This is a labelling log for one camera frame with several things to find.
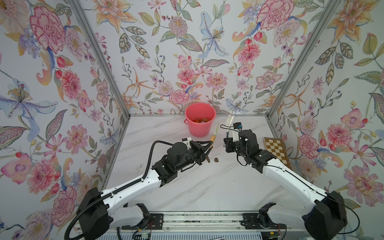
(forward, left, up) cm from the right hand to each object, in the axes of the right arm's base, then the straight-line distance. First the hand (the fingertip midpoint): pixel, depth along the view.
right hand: (224, 137), depth 82 cm
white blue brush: (+1, 0, +11) cm, 11 cm away
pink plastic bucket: (+26, +14, -11) cm, 32 cm away
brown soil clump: (-3, +2, -21) cm, 21 cm away
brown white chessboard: (+7, -38, -20) cm, 43 cm away
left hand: (-13, +6, +12) cm, 19 cm away
